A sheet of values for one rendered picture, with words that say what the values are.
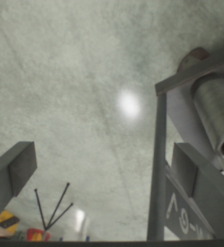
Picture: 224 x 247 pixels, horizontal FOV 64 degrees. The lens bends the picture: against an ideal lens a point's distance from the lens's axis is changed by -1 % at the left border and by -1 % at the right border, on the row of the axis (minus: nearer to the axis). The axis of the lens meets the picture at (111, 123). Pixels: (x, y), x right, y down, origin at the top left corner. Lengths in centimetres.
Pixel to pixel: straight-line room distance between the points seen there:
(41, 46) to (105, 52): 31
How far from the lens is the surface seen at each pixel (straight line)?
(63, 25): 92
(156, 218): 41
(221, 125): 50
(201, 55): 82
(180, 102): 73
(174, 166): 17
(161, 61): 92
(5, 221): 285
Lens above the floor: 85
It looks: 49 degrees down
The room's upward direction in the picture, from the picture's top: 171 degrees counter-clockwise
